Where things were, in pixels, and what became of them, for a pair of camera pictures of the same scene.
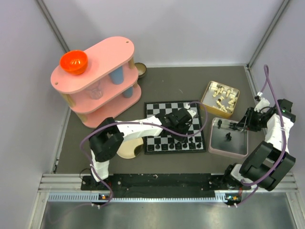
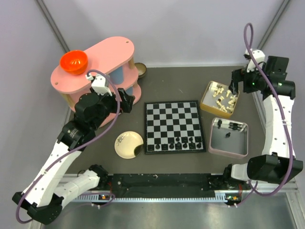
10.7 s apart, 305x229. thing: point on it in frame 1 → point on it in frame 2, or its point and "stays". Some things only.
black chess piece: [164, 147] stays
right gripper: [246, 123] → [239, 75]
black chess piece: [151, 147] stays
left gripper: [186, 126] → [127, 100]
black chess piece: [178, 146] stays
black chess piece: [171, 146] stays
